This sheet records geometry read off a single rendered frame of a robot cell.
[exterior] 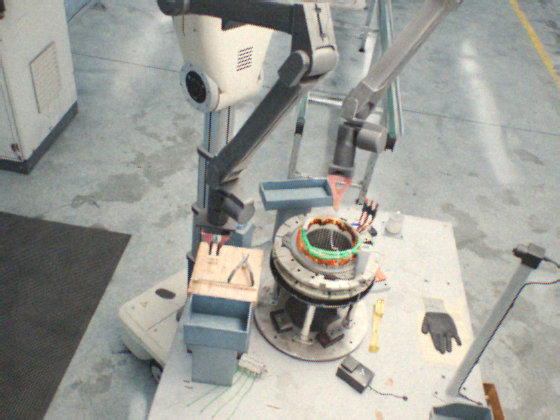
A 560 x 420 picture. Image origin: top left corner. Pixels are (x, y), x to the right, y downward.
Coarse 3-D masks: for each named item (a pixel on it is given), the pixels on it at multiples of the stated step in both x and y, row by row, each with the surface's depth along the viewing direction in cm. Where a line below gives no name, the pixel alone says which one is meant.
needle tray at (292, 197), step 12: (276, 180) 192; (288, 180) 193; (300, 180) 194; (312, 180) 195; (324, 180) 197; (264, 192) 192; (276, 192) 193; (288, 192) 194; (300, 192) 195; (312, 192) 196; (324, 192) 197; (264, 204) 186; (276, 204) 185; (288, 204) 186; (300, 204) 187; (312, 204) 189; (324, 204) 190; (276, 216) 200; (288, 216) 192; (276, 228) 202
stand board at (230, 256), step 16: (208, 256) 160; (224, 256) 161; (240, 256) 162; (256, 256) 163; (208, 272) 155; (224, 272) 156; (240, 272) 157; (256, 272) 158; (192, 288) 150; (208, 288) 151; (224, 288) 152; (240, 288) 152
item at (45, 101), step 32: (0, 0) 275; (32, 0) 310; (0, 32) 284; (32, 32) 315; (64, 32) 355; (0, 64) 293; (32, 64) 318; (64, 64) 362; (0, 96) 305; (32, 96) 327; (64, 96) 370; (0, 128) 319; (32, 128) 333; (64, 128) 382; (0, 160) 336; (32, 160) 343
